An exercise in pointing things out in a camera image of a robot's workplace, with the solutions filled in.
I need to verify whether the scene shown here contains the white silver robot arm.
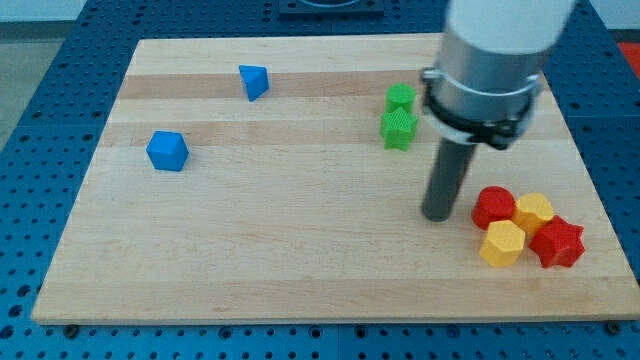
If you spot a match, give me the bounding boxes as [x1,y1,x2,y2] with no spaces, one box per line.
[422,0,575,150]

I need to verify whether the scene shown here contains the blue cube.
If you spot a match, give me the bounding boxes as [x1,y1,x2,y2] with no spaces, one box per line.
[146,130,189,172]

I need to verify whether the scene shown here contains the wooden board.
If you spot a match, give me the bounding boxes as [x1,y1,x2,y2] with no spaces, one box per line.
[31,34,639,325]

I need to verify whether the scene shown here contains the green star block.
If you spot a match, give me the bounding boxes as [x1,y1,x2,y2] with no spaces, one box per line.
[380,107,419,151]

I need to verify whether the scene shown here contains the green cylinder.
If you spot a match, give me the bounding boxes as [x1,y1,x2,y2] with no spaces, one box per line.
[385,83,416,113]

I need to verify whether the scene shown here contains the blue triangular prism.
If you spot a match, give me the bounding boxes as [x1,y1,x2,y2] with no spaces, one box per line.
[239,65,270,102]

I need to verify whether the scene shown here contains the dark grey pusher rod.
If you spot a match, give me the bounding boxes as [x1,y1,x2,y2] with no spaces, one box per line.
[422,138,476,222]

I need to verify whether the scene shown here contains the red cylinder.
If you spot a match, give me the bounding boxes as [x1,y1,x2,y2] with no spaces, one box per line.
[471,186,515,230]

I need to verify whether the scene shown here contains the yellow hexagon block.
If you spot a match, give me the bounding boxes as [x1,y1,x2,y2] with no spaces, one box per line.
[479,220,526,268]

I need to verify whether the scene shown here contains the yellow rounded block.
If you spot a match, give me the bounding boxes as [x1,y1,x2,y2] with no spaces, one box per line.
[511,193,555,238]

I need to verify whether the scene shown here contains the red star block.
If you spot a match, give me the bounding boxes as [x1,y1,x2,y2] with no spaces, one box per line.
[529,215,585,268]

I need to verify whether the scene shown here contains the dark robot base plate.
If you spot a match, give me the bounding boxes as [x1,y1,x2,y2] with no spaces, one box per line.
[276,0,385,17]

